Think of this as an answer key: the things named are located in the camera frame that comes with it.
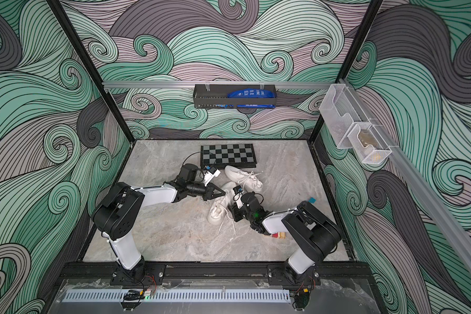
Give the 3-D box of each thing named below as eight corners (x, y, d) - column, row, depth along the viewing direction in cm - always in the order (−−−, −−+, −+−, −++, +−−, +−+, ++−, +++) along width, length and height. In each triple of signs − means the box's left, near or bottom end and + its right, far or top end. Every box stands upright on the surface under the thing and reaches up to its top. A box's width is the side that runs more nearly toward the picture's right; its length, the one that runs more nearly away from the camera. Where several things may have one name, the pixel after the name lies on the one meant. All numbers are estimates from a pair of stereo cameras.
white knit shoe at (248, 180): (221, 179, 103) (220, 171, 98) (230, 168, 108) (230, 160, 103) (254, 198, 96) (256, 191, 90) (262, 185, 101) (264, 177, 95)
